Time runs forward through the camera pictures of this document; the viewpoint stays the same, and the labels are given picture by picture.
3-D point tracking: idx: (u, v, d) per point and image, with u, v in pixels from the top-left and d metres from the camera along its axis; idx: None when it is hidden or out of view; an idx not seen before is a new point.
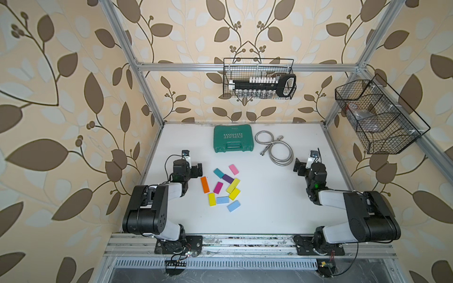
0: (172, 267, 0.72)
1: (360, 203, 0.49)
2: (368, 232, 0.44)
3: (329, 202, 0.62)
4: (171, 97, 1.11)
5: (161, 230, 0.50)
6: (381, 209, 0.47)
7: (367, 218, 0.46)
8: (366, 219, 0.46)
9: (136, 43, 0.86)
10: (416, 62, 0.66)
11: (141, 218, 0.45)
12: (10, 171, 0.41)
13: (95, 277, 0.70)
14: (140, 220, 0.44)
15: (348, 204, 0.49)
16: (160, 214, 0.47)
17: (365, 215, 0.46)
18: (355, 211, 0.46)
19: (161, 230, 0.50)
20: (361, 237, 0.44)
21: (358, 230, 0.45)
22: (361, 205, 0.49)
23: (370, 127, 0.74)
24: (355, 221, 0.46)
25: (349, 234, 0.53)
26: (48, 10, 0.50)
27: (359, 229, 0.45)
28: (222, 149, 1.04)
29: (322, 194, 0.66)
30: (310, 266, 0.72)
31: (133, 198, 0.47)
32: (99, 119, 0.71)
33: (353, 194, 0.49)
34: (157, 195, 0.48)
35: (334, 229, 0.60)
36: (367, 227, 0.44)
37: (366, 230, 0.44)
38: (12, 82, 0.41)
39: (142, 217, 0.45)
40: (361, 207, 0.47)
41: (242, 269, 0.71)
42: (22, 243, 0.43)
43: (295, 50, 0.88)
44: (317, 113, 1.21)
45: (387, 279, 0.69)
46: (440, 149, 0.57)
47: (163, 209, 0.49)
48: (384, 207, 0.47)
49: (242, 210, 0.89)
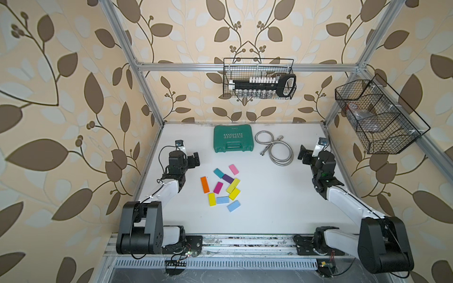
0: (172, 267, 0.72)
1: (377, 236, 0.42)
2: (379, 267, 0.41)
3: (337, 200, 0.57)
4: (171, 97, 1.11)
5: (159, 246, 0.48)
6: (401, 242, 0.42)
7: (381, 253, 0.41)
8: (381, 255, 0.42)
9: (136, 42, 0.86)
10: (416, 62, 0.66)
11: (135, 242, 0.42)
12: (10, 171, 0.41)
13: (95, 277, 0.70)
14: (135, 244, 0.42)
15: (363, 229, 0.44)
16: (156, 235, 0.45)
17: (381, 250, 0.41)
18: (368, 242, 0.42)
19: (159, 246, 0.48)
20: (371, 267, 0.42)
21: (368, 258, 0.42)
22: (377, 239, 0.42)
23: (370, 127, 0.74)
24: (367, 249, 0.43)
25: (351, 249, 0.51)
26: (48, 10, 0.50)
27: (370, 259, 0.42)
28: (222, 149, 1.04)
29: (332, 190, 0.60)
30: (310, 266, 0.72)
31: (122, 219, 0.43)
32: (99, 119, 0.71)
33: (371, 221, 0.43)
34: (150, 217, 0.43)
35: (335, 233, 0.60)
36: (378, 260, 0.41)
37: (376, 264, 0.41)
38: (12, 81, 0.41)
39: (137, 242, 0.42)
40: (377, 240, 0.42)
41: (242, 269, 0.71)
42: (22, 243, 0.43)
43: (295, 50, 0.88)
44: (317, 113, 1.21)
45: (387, 279, 0.69)
46: (440, 149, 0.57)
47: (158, 229, 0.46)
48: (405, 239, 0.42)
49: (242, 210, 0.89)
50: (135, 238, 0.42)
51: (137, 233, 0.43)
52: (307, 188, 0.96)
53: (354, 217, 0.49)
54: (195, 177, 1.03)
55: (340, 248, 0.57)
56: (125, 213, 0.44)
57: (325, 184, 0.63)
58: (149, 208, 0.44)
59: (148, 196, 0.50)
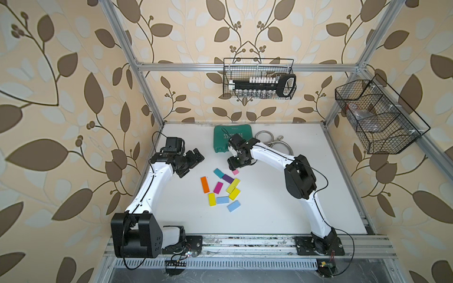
0: (172, 267, 0.72)
1: (294, 173, 0.57)
2: (302, 194, 0.59)
3: (261, 157, 0.69)
4: (171, 97, 1.11)
5: (160, 244, 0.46)
6: (308, 167, 0.60)
7: (301, 184, 0.59)
8: (301, 187, 0.59)
9: (136, 42, 0.86)
10: (416, 62, 0.66)
11: (134, 250, 0.41)
12: (10, 171, 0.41)
13: (95, 277, 0.70)
14: (135, 253, 0.41)
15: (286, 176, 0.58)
16: (154, 242, 0.44)
17: (301, 184, 0.59)
18: (293, 183, 0.57)
19: (160, 244, 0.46)
20: (298, 194, 0.59)
21: (295, 191, 0.59)
22: (297, 176, 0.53)
23: (370, 127, 0.74)
24: (292, 186, 0.58)
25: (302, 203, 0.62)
26: (48, 10, 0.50)
27: (296, 190, 0.58)
28: (222, 149, 1.04)
29: (255, 150, 0.70)
30: (311, 266, 0.72)
31: (113, 232, 0.40)
32: (99, 119, 0.71)
33: (289, 168, 0.57)
34: (142, 230, 0.40)
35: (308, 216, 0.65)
36: (301, 190, 0.58)
37: (300, 192, 0.58)
38: (12, 81, 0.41)
39: (136, 250, 0.41)
40: (297, 177, 0.58)
41: (242, 269, 0.71)
42: (22, 243, 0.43)
43: (295, 50, 0.88)
44: (317, 113, 1.21)
45: (387, 279, 0.69)
46: (440, 150, 0.57)
47: (155, 235, 0.44)
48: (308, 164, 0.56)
49: (242, 210, 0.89)
50: (133, 247, 0.41)
51: (134, 242, 0.42)
52: None
53: (275, 165, 0.64)
54: (195, 177, 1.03)
55: (322, 225, 0.64)
56: (115, 227, 0.39)
57: (248, 146, 0.72)
58: (141, 221, 0.40)
59: (137, 203, 0.44)
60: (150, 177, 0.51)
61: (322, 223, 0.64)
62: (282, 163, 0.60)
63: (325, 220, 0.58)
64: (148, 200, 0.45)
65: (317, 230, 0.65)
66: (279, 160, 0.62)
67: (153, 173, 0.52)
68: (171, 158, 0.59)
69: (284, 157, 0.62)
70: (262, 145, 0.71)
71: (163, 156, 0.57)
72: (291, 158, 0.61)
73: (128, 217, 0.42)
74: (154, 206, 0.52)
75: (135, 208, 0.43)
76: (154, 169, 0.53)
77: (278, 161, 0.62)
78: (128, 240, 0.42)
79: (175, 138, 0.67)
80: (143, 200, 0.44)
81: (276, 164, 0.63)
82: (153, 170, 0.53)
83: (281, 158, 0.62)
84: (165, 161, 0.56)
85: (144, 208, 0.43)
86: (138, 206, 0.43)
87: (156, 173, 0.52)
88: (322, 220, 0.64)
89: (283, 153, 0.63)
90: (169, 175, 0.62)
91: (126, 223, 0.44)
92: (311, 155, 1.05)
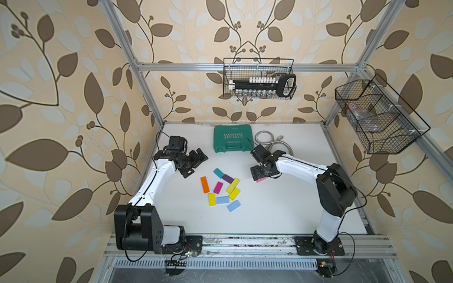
0: (172, 267, 0.72)
1: (328, 184, 0.49)
2: (341, 210, 0.49)
3: (288, 169, 0.62)
4: (171, 97, 1.11)
5: (160, 238, 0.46)
6: (346, 180, 0.51)
7: (339, 198, 0.50)
8: (340, 201, 0.49)
9: (136, 43, 0.86)
10: (416, 62, 0.66)
11: (135, 243, 0.42)
12: (10, 171, 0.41)
13: (95, 277, 0.70)
14: (136, 245, 0.42)
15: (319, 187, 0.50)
16: (155, 235, 0.44)
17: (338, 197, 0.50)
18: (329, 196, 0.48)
19: (160, 237, 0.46)
20: (334, 211, 0.50)
21: (331, 207, 0.50)
22: (332, 188, 0.49)
23: (370, 127, 0.74)
24: (328, 201, 0.49)
25: (332, 219, 0.55)
26: (48, 10, 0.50)
27: (332, 206, 0.49)
28: (222, 149, 1.04)
29: (281, 162, 0.64)
30: (311, 266, 0.72)
31: (116, 223, 0.41)
32: (99, 119, 0.71)
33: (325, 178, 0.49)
34: (144, 223, 0.41)
35: (322, 224, 0.62)
36: (340, 206, 0.49)
37: (338, 207, 0.48)
38: (12, 82, 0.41)
39: (137, 242, 0.42)
40: (332, 190, 0.49)
41: (242, 269, 0.71)
42: (21, 243, 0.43)
43: (295, 50, 0.88)
44: (317, 113, 1.21)
45: (387, 279, 0.69)
46: (440, 149, 0.57)
47: (156, 228, 0.44)
48: (346, 175, 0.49)
49: (242, 210, 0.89)
50: (135, 240, 0.42)
51: (135, 234, 0.43)
52: (307, 190, 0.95)
53: (306, 177, 0.56)
54: (196, 177, 0.98)
55: (334, 234, 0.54)
56: (117, 218, 0.40)
57: (273, 158, 0.67)
58: (143, 213, 0.41)
59: (140, 195, 0.45)
60: (154, 172, 0.52)
61: (334, 232, 0.61)
62: (312, 173, 0.53)
63: (337, 230, 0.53)
64: (151, 193, 0.46)
65: (324, 234, 0.63)
66: (309, 170, 0.55)
67: (156, 168, 0.53)
68: (174, 155, 0.60)
69: (314, 167, 0.55)
70: (289, 157, 0.65)
71: (166, 154, 0.59)
72: (322, 168, 0.53)
73: (131, 210, 0.43)
74: (156, 199, 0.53)
75: (138, 200, 0.44)
76: (157, 165, 0.54)
77: (308, 172, 0.54)
78: (130, 233, 0.43)
79: (178, 137, 0.69)
80: (145, 193, 0.46)
81: (307, 176, 0.55)
82: (157, 166, 0.54)
83: (311, 168, 0.55)
84: (168, 157, 0.57)
85: (147, 200, 0.44)
86: (141, 199, 0.44)
87: (158, 169, 0.53)
88: (334, 232, 0.61)
89: (313, 163, 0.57)
90: (172, 172, 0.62)
91: (128, 216, 0.45)
92: (311, 155, 1.05)
